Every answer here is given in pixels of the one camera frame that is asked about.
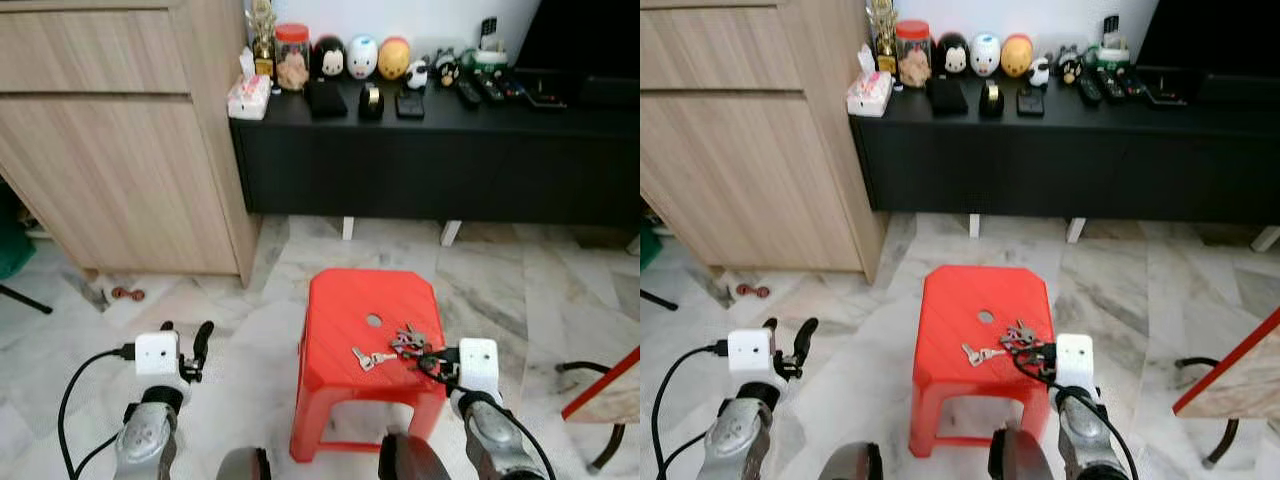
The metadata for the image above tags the bunch of silver keys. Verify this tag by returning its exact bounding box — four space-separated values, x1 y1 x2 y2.
1000 320 1051 363
390 322 446 367

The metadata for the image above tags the red plastic stool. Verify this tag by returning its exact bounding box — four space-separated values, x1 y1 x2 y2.
290 268 448 463
908 265 1059 459

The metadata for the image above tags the robot left leg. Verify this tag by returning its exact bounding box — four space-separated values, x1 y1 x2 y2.
818 442 883 480
217 447 272 480

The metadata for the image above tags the red edged marble table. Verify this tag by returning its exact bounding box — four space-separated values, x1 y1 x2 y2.
562 346 641 426
1172 308 1280 419

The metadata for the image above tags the light wooden cabinet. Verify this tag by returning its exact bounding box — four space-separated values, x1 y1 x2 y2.
640 0 889 284
0 0 263 288

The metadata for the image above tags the black curved table leg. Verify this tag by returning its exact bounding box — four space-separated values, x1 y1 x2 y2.
1175 355 1241 469
555 360 626 473

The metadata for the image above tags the black low tv console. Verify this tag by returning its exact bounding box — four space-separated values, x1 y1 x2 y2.
850 75 1280 253
229 78 641 247

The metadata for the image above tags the pink tissue box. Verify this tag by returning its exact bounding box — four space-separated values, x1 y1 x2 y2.
227 48 273 121
846 44 894 118

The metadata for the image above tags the black wallet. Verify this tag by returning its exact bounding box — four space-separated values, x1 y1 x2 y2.
926 76 969 116
305 80 348 120

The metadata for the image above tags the flat black tray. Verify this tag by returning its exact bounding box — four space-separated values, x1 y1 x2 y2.
1143 67 1189 107
520 70 568 109

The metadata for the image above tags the clear jar with red lid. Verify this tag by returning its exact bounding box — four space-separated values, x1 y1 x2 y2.
895 19 933 89
274 23 312 93

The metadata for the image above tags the gold trophy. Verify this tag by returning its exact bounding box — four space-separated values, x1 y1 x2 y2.
250 0 278 79
868 0 899 75

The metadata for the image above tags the yellow round plush toy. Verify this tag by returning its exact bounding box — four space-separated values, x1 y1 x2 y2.
378 37 412 81
1000 34 1034 79

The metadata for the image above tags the white round plush toy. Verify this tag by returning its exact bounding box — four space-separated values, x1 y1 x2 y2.
347 35 380 81
969 33 1002 78

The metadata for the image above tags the black round plush toy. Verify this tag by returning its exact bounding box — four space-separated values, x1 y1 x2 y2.
934 32 970 77
311 35 348 83

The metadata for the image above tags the green white phone holder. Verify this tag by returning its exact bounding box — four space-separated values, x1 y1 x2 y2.
1097 14 1131 66
474 17 509 69

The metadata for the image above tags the black television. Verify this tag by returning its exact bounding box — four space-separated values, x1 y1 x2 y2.
1135 0 1280 106
510 0 641 107

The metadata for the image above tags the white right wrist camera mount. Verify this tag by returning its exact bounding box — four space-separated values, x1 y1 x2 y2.
1052 334 1097 391
450 338 500 396

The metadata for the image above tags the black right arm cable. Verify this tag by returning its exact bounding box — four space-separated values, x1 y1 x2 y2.
418 355 557 480
1012 350 1141 480

